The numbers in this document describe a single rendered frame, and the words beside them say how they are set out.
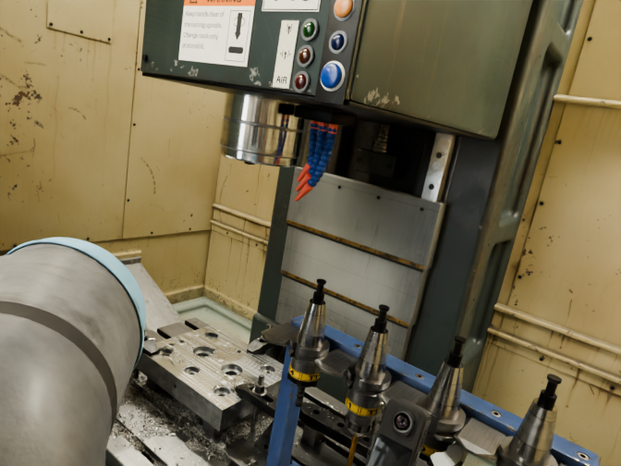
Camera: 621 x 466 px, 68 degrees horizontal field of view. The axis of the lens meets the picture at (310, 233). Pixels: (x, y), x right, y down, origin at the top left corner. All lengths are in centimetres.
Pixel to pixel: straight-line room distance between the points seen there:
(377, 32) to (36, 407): 54
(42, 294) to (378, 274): 109
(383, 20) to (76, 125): 140
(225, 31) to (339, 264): 81
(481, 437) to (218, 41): 65
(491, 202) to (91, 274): 102
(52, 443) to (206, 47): 64
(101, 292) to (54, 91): 153
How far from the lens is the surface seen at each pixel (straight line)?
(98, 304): 31
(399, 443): 55
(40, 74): 180
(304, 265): 145
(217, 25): 77
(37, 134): 181
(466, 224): 123
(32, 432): 23
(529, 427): 63
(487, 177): 122
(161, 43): 87
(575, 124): 154
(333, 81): 60
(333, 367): 71
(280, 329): 79
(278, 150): 88
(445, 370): 64
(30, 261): 34
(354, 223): 132
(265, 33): 70
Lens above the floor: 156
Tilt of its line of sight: 13 degrees down
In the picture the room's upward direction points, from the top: 10 degrees clockwise
